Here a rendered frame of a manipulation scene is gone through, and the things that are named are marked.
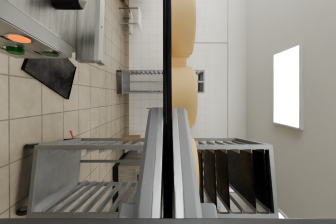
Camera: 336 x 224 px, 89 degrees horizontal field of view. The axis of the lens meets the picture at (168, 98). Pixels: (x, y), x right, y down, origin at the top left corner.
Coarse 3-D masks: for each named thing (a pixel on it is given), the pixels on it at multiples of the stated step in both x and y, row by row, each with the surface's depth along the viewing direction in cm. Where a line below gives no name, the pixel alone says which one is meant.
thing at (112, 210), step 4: (128, 184) 170; (124, 188) 156; (128, 188) 160; (124, 192) 150; (120, 196) 142; (116, 200) 132; (120, 200) 135; (112, 204) 123; (116, 204) 128; (112, 208) 122; (112, 212) 116
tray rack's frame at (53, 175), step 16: (32, 160) 121; (48, 160) 133; (64, 160) 153; (80, 160) 181; (96, 160) 181; (112, 160) 181; (128, 160) 181; (272, 160) 120; (32, 176) 119; (48, 176) 133; (64, 176) 153; (272, 176) 119; (32, 192) 118; (48, 192) 133; (64, 192) 153; (272, 192) 117; (32, 208) 117; (272, 208) 117
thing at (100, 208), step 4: (120, 180) 175; (120, 184) 170; (116, 188) 160; (112, 192) 150; (108, 196) 140; (112, 196) 142; (104, 200) 131; (108, 200) 135; (100, 204) 123; (104, 204) 128; (96, 208) 117; (100, 208) 122; (96, 212) 116; (100, 212) 117
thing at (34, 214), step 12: (36, 216) 115; (48, 216) 115; (60, 216) 115; (72, 216) 115; (84, 216) 115; (96, 216) 115; (108, 216) 115; (228, 216) 115; (240, 216) 115; (252, 216) 115; (264, 216) 115; (276, 216) 115
